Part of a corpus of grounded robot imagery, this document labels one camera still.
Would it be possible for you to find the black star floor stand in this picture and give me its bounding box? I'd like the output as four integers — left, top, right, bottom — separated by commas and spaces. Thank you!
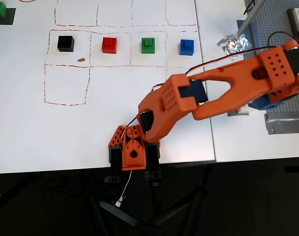
98, 169, 215, 236

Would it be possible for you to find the aluminium foil sheet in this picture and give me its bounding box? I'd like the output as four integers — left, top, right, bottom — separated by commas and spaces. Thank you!
217, 33, 252, 61

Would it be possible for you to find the white cable with connector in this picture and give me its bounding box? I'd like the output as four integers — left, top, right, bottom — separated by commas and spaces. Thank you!
113, 169, 134, 208

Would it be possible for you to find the white brick block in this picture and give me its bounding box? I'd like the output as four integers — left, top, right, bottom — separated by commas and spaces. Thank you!
236, 104, 255, 115

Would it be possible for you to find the grey duct tape strip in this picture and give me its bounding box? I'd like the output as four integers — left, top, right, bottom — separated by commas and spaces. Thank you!
236, 19, 266, 59
263, 108, 299, 135

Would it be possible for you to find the grey studded baseplate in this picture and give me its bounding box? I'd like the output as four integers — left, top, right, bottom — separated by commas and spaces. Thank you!
245, 0, 299, 119

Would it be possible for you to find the grey tape square marker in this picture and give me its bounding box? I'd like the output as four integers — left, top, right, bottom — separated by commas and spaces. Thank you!
227, 109, 250, 118

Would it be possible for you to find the black brick block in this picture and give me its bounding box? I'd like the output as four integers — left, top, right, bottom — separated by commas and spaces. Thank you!
57, 35, 75, 53

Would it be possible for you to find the blue brick block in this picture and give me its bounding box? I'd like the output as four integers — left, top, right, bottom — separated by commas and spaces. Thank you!
179, 39, 195, 56

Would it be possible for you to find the black tape square marker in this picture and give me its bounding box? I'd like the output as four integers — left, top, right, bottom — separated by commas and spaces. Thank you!
0, 7, 17, 26

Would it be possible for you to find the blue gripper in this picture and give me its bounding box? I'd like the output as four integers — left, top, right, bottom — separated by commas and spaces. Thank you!
248, 94, 285, 113

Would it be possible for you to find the red brick block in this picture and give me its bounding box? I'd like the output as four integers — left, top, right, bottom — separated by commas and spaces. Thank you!
101, 37, 118, 54

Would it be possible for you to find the metal pole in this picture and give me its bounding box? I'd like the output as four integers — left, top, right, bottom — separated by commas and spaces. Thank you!
235, 0, 267, 40

